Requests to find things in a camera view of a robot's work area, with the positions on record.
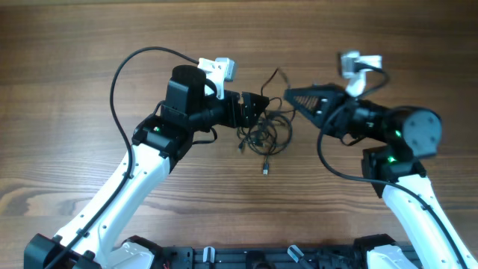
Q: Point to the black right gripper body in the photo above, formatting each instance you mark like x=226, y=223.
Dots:
x=355, y=117

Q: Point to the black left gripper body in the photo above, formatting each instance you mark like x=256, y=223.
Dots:
x=224, y=111

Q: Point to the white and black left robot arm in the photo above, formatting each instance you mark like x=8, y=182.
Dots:
x=196, y=101

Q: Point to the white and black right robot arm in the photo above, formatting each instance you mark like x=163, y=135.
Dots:
x=407, y=135

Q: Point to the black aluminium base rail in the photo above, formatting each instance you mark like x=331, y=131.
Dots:
x=335, y=256

